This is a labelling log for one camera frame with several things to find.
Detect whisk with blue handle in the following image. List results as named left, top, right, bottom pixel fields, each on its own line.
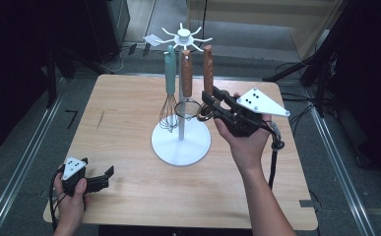
left=159, top=44, right=179, bottom=134

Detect black metal stand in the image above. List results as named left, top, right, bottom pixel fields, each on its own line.
left=44, top=45, right=68, bottom=110
left=262, top=0, right=359, bottom=119

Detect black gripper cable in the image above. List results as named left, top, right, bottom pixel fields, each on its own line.
left=265, top=118, right=286, bottom=191
left=48, top=165, right=66, bottom=231

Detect white utensil rack stand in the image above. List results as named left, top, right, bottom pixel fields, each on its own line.
left=151, top=23, right=214, bottom=167

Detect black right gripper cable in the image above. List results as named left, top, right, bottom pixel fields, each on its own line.
left=265, top=118, right=286, bottom=191

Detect black floor cables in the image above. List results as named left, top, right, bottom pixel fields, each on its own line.
left=276, top=61, right=320, bottom=137

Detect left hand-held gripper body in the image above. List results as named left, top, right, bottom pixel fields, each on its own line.
left=61, top=156, right=90, bottom=198

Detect black cabinet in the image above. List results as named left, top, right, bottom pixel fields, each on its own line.
left=85, top=0, right=131, bottom=65

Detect black hanging cable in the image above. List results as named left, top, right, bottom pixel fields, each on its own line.
left=201, top=0, right=210, bottom=35

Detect white floor cable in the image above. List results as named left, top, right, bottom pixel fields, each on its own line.
left=99, top=48, right=126, bottom=75

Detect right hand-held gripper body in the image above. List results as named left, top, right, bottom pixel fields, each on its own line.
left=221, top=87, right=291, bottom=138

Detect white paper card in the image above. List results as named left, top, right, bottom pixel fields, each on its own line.
left=143, top=33, right=162, bottom=47

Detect person's left hand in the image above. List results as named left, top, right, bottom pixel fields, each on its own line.
left=53, top=172, right=91, bottom=230

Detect mesh strainer with wooden handle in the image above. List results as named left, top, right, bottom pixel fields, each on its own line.
left=173, top=49, right=203, bottom=121

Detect person's right hand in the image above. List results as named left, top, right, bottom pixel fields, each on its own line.
left=213, top=92, right=275, bottom=172

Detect metal floor rail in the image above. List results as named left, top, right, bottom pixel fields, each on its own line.
left=304, top=88, right=377, bottom=236
left=0, top=78, right=68, bottom=236

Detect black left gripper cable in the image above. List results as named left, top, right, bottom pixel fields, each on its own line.
left=48, top=165, right=66, bottom=231

